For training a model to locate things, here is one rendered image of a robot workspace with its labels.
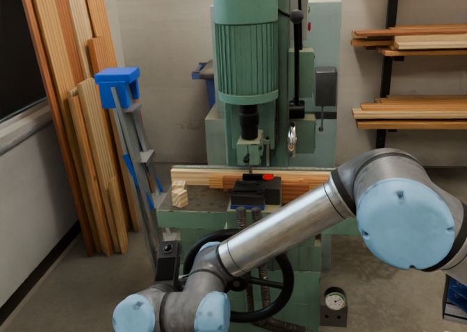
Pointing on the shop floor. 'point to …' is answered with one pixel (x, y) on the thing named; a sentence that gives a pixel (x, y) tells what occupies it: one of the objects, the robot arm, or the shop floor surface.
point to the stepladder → (135, 150)
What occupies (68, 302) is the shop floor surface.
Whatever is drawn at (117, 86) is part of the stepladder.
